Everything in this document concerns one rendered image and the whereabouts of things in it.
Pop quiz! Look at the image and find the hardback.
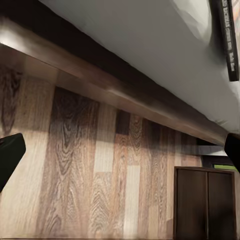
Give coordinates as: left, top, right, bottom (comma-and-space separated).
217, 0, 240, 82

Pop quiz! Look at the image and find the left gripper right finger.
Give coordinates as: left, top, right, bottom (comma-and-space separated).
224, 132, 240, 171

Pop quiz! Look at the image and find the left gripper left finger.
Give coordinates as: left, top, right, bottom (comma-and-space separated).
0, 133, 26, 193

